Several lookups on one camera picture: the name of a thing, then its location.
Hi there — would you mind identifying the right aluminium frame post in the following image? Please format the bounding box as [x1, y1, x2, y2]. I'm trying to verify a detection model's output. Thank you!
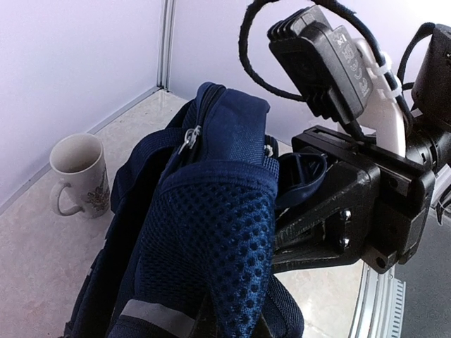
[156, 0, 175, 90]

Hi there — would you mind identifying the front aluminium rail base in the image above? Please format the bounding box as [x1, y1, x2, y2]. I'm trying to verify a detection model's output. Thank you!
[349, 264, 406, 338]

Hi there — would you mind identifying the beige patterned ceramic mug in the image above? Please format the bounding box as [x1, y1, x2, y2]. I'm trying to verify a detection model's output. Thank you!
[49, 134, 110, 218]

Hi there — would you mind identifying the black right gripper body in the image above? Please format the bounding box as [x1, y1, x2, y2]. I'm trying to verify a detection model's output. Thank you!
[291, 126, 435, 274]

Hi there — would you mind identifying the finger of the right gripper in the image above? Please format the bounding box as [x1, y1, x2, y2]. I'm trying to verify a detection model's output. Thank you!
[276, 152, 328, 210]
[272, 197, 363, 273]

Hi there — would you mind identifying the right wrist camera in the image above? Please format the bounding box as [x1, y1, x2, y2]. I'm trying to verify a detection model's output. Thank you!
[239, 0, 413, 156]

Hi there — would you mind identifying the navy blue student backpack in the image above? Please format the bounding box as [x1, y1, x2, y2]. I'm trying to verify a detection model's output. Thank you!
[64, 82, 304, 337]

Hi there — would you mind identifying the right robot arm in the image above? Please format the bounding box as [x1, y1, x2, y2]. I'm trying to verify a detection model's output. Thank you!
[273, 25, 450, 274]

